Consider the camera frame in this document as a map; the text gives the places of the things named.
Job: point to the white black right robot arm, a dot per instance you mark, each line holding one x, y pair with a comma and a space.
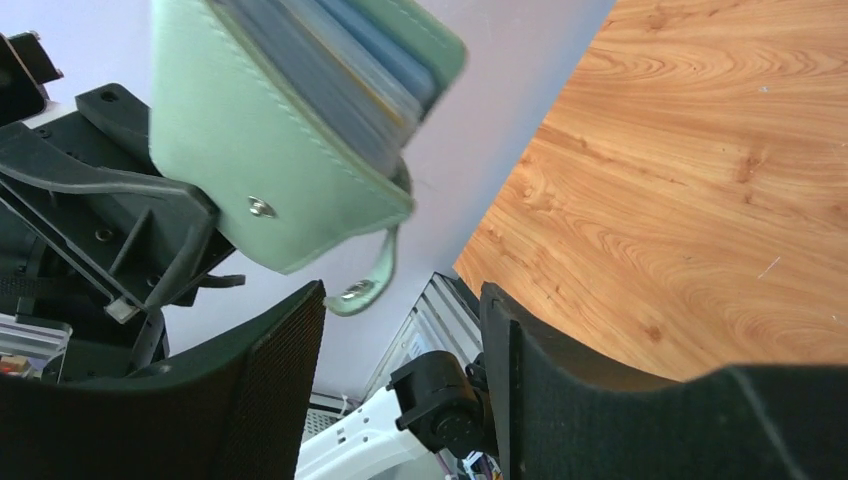
430, 404

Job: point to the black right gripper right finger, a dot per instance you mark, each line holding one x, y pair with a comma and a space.
565, 411

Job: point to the mint green leather card holder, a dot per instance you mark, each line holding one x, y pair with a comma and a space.
293, 116

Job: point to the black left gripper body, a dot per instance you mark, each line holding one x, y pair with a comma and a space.
52, 326

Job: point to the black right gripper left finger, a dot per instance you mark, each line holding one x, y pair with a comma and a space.
233, 407

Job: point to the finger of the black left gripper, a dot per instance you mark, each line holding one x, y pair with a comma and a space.
142, 241
122, 118

